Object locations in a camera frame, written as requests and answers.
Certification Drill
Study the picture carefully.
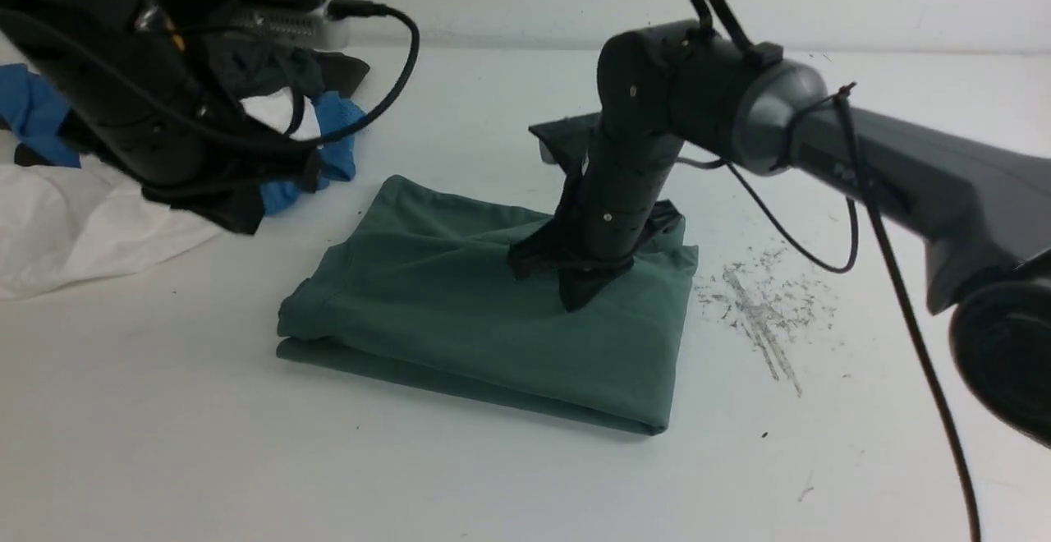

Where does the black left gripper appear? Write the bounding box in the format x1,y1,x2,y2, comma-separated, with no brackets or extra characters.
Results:
33,25,323,235

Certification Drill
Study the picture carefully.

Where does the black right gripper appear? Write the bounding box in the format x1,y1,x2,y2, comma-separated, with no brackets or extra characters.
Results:
507,127,684,313

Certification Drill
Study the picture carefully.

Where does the green long-sleeve top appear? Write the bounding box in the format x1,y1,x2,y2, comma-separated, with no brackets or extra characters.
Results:
275,176,698,436

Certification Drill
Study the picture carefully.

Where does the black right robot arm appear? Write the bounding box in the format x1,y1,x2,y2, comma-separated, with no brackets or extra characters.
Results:
507,21,1050,444

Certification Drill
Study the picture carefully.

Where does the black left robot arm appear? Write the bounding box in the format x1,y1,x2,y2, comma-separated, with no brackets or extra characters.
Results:
2,0,323,235

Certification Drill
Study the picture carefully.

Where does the blue garment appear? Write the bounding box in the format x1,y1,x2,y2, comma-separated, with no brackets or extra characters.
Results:
0,62,369,218

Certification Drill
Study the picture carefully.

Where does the dark grey garment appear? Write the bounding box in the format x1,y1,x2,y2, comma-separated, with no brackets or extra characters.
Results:
2,34,370,168

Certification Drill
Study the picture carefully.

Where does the white garment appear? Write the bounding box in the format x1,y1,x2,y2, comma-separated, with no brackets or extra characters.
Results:
0,90,323,303

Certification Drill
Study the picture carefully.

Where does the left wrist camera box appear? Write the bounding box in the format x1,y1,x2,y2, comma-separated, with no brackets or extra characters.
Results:
158,0,351,53

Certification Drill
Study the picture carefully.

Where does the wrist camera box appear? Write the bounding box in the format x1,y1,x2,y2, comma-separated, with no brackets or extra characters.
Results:
528,113,600,175
158,0,351,53

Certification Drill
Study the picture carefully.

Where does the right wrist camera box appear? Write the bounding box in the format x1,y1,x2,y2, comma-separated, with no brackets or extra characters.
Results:
528,113,600,175

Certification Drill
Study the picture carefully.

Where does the black left camera cable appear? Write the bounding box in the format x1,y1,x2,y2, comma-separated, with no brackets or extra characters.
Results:
0,0,421,157

